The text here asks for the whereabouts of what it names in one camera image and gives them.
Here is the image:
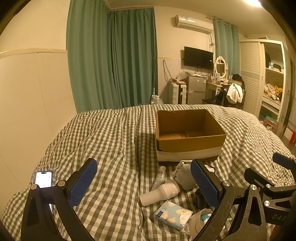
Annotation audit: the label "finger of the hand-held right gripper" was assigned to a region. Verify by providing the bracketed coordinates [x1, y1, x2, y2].
[244, 167, 275, 189]
[272, 152, 296, 172]

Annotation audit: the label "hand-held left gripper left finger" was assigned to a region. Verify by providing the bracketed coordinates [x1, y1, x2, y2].
[21, 158, 98, 241]

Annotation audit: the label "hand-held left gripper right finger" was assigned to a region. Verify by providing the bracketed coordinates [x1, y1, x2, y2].
[190, 159, 271, 241]

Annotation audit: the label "white knit glove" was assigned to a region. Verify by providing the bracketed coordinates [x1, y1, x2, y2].
[173, 161, 216, 191]

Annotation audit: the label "white tape roll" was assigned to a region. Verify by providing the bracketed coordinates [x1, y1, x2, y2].
[188, 208, 215, 238]

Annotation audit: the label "brown cardboard box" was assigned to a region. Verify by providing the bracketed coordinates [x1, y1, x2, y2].
[155, 109, 227, 163]

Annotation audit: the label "white cylindrical handheld device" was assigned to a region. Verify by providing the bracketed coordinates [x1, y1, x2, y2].
[139, 179, 180, 207]

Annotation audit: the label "small clear bottle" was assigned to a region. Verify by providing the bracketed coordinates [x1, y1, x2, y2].
[151, 165, 167, 192]

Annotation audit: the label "smartphone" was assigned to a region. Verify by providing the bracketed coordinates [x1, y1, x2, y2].
[33, 171, 54, 215]

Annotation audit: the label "blue floral tissue packet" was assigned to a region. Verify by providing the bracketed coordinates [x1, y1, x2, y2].
[154, 200, 193, 231]

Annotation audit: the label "grey checked blanket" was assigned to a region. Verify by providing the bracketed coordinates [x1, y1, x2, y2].
[0, 103, 296, 241]

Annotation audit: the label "yellow and white clothes pile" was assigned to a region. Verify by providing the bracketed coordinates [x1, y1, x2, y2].
[264, 83, 284, 101]

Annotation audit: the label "white garment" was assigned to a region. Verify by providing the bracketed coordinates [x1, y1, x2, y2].
[226, 83, 243, 103]

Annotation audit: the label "white wardrobe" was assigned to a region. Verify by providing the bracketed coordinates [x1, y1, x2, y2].
[238, 38, 292, 137]

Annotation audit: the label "black plastic bag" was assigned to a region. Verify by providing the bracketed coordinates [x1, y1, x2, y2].
[215, 86, 229, 105]

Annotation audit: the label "small grey fridge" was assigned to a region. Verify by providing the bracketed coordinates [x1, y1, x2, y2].
[186, 75, 207, 105]

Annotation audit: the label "white suitcase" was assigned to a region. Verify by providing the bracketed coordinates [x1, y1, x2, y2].
[169, 82, 187, 105]

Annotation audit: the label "black garment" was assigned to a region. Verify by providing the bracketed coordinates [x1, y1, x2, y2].
[231, 74, 245, 90]

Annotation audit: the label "white dressing table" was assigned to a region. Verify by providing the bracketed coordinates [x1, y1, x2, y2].
[205, 81, 229, 105]

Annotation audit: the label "clear water jug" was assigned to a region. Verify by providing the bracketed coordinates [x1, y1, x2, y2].
[150, 95, 164, 106]

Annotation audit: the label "white oval mirror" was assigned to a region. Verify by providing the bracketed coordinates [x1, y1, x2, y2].
[214, 56, 229, 79]

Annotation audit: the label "wide green curtain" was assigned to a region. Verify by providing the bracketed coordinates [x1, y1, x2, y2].
[109, 7, 158, 109]
[66, 0, 111, 114]

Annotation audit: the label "narrow green curtain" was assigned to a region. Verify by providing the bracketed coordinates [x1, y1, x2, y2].
[212, 19, 241, 77]

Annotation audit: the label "white air conditioner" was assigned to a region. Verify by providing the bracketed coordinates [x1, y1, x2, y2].
[174, 14, 213, 35]

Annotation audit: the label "wall cables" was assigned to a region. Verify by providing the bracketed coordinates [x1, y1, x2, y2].
[162, 60, 173, 82]

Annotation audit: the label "black wall television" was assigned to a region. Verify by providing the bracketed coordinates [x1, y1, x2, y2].
[184, 46, 213, 69]

